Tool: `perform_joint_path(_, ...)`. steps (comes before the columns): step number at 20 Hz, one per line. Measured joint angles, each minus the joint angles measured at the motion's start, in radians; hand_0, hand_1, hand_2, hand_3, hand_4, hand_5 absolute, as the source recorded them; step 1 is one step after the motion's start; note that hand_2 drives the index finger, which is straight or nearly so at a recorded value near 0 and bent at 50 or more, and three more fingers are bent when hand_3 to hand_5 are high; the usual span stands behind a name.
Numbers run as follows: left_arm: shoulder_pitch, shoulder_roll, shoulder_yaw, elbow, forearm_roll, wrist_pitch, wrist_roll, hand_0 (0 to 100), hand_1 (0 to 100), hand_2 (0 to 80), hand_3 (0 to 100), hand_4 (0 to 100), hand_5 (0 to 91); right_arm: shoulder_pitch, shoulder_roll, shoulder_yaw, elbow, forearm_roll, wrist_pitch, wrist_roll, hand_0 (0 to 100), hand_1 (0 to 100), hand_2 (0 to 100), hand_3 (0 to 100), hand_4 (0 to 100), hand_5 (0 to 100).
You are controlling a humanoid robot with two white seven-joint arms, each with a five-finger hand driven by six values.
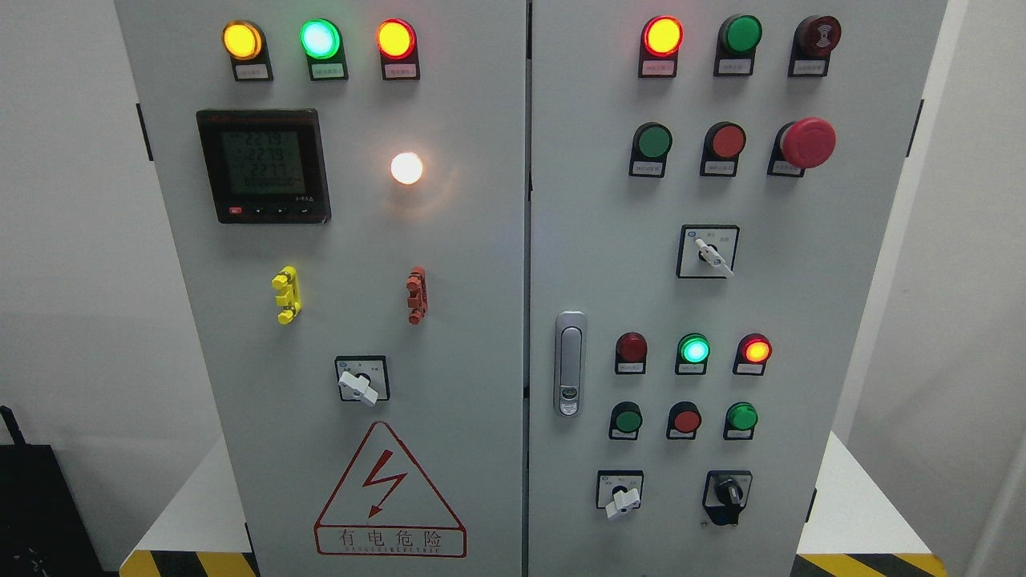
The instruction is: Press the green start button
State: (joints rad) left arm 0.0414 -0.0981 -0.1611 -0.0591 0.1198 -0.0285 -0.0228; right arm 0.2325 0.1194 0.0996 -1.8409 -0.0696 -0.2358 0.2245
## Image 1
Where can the silver door handle lock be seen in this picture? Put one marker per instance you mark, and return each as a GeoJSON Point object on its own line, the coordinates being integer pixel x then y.
{"type": "Point", "coordinates": [569, 363]}

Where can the green unlit light right top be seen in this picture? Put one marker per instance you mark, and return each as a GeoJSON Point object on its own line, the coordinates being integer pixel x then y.
{"type": "Point", "coordinates": [736, 46]}

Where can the yellow indicator light top left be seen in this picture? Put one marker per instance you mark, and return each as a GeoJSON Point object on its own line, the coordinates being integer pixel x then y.
{"type": "Point", "coordinates": [248, 52]}

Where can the green push button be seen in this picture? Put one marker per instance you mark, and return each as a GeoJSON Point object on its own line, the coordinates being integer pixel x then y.
{"type": "Point", "coordinates": [651, 144]}
{"type": "Point", "coordinates": [626, 421]}
{"type": "Point", "coordinates": [740, 422]}

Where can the lower left red indicator light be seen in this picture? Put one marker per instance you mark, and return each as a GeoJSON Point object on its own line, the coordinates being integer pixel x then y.
{"type": "Point", "coordinates": [630, 354]}

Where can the right grey cabinet door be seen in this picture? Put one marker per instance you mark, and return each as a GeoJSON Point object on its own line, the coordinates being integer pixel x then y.
{"type": "Point", "coordinates": [606, 244]}

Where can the upper green push button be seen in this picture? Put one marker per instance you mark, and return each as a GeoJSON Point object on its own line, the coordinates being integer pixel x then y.
{"type": "Point", "coordinates": [651, 144]}

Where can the white lit indicator light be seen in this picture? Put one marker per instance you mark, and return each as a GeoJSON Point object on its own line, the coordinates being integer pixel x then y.
{"type": "Point", "coordinates": [407, 168]}

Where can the red electric hazard warning sticker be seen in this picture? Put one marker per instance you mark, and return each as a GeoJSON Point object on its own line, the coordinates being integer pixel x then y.
{"type": "Point", "coordinates": [385, 504]}

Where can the red push button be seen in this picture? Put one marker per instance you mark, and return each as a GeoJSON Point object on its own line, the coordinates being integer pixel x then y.
{"type": "Point", "coordinates": [684, 420]}
{"type": "Point", "coordinates": [723, 144]}

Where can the red lit light right top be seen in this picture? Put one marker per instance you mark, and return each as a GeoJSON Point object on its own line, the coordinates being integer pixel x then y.
{"type": "Point", "coordinates": [659, 45]}

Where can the black digital power meter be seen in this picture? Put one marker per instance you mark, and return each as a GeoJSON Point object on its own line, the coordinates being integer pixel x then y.
{"type": "Point", "coordinates": [265, 166]}

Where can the lower green indicator light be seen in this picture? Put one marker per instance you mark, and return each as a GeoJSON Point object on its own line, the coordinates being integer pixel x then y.
{"type": "Point", "coordinates": [692, 354]}

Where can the black selector switch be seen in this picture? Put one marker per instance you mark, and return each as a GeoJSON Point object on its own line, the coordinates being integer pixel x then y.
{"type": "Point", "coordinates": [725, 495]}

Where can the red emergency stop mushroom button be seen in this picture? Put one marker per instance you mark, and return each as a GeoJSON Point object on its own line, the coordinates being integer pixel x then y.
{"type": "Point", "coordinates": [800, 145]}

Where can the red lit indicator light top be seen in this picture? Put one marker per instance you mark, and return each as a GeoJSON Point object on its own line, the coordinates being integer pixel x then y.
{"type": "Point", "coordinates": [398, 46]}

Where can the upper red push button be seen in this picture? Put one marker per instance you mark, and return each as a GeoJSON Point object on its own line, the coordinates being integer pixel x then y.
{"type": "Point", "coordinates": [723, 144]}

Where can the red terminal connector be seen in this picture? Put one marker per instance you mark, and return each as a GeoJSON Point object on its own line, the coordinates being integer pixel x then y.
{"type": "Point", "coordinates": [417, 301]}

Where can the left door white selector switch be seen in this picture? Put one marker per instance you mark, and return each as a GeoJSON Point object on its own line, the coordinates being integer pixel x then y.
{"type": "Point", "coordinates": [363, 378]}

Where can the upper right white selector switch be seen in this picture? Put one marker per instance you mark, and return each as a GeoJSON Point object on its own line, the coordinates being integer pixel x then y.
{"type": "Point", "coordinates": [707, 251]}

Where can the left grey cabinet door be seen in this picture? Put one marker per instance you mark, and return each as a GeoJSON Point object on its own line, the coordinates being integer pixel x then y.
{"type": "Point", "coordinates": [456, 380]}

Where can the grey cabinet door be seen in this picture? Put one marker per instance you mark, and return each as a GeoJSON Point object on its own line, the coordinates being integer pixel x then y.
{"type": "Point", "coordinates": [606, 244]}
{"type": "Point", "coordinates": [456, 380]}

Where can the lower left green push button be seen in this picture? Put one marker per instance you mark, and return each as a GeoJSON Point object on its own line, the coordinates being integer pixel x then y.
{"type": "Point", "coordinates": [626, 421]}

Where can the black box at left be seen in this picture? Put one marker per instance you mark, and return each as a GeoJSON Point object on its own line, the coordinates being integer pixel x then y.
{"type": "Point", "coordinates": [42, 533]}

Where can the lower right green push button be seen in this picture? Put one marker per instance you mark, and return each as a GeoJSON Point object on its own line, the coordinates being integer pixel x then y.
{"type": "Point", "coordinates": [740, 422]}

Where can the white platform with hazard stripes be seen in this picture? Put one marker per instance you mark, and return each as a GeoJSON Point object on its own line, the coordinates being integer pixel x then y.
{"type": "Point", "coordinates": [853, 530]}

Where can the lower white selector switch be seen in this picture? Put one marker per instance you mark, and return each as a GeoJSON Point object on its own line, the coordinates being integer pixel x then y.
{"type": "Point", "coordinates": [618, 491]}

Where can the lower right red indicator light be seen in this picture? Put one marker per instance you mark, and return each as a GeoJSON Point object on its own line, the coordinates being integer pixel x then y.
{"type": "Point", "coordinates": [753, 352]}

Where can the green lit indicator light top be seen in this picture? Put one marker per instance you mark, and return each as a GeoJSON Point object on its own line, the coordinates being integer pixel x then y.
{"type": "Point", "coordinates": [324, 50]}

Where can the yellow terminal connector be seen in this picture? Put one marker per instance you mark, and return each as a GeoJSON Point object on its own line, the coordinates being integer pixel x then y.
{"type": "Point", "coordinates": [288, 296]}

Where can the lower red push button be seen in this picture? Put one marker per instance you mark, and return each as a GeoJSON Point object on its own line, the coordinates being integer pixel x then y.
{"type": "Point", "coordinates": [684, 420]}

